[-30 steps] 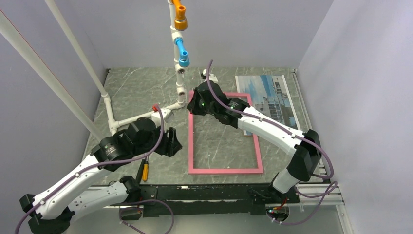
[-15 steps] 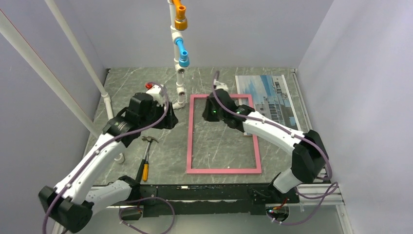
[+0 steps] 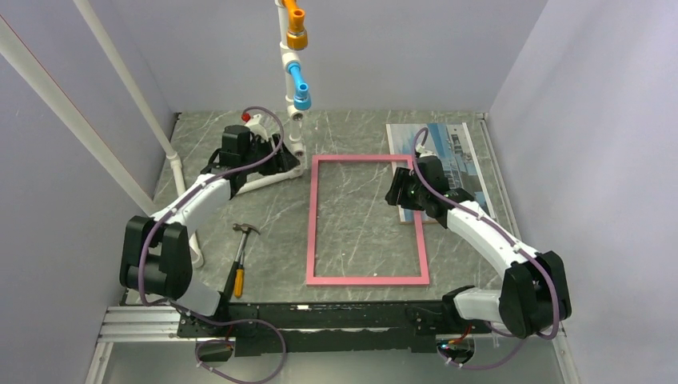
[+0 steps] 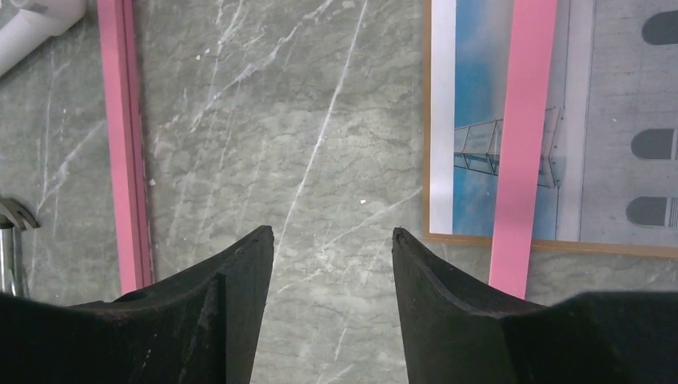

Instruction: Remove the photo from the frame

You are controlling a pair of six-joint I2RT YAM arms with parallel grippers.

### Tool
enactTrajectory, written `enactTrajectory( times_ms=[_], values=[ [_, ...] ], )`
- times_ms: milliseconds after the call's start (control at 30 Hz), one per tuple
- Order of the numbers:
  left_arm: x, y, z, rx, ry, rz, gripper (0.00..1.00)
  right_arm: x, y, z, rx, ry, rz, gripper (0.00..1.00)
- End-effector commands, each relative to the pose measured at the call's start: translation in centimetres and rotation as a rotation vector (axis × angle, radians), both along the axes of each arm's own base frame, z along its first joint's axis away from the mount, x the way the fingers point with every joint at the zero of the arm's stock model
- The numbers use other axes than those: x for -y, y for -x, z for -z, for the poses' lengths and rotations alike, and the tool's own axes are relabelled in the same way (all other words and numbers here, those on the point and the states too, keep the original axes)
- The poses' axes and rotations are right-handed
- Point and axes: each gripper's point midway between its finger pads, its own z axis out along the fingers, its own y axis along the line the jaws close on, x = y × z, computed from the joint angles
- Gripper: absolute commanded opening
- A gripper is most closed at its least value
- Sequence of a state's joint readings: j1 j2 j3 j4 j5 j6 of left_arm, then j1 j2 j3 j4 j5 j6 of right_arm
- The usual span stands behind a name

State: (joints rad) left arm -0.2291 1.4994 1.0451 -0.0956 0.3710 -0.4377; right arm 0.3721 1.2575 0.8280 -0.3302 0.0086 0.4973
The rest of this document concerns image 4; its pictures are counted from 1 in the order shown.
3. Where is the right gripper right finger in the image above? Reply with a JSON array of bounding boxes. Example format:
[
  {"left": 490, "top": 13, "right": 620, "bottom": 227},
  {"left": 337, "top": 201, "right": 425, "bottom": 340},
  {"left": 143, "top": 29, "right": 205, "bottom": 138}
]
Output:
[{"left": 392, "top": 228, "right": 677, "bottom": 383}]

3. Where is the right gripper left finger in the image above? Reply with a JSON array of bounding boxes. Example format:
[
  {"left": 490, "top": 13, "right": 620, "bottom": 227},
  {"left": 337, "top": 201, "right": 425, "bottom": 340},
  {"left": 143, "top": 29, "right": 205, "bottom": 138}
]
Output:
[{"left": 1, "top": 226, "right": 274, "bottom": 383}]

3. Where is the pink photo frame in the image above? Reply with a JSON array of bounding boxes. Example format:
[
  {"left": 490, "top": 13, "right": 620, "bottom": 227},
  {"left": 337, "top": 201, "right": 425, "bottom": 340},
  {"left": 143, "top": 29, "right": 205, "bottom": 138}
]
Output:
[{"left": 98, "top": 1, "right": 557, "bottom": 298}]

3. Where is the building photo print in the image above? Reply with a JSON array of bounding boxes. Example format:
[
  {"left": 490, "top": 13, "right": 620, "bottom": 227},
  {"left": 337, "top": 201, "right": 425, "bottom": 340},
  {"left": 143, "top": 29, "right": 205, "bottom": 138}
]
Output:
[{"left": 429, "top": 0, "right": 678, "bottom": 249}]

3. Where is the white pvc pipe structure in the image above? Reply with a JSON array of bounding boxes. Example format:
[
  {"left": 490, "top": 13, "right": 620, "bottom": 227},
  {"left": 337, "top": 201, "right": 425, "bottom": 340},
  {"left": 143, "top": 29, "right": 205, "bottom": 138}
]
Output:
[{"left": 1, "top": 0, "right": 87, "bottom": 76}]

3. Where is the brown frame backing board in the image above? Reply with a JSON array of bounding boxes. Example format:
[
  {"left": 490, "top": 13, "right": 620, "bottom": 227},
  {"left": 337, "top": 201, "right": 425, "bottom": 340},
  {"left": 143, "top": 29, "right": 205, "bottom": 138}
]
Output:
[{"left": 421, "top": 0, "right": 678, "bottom": 261}]

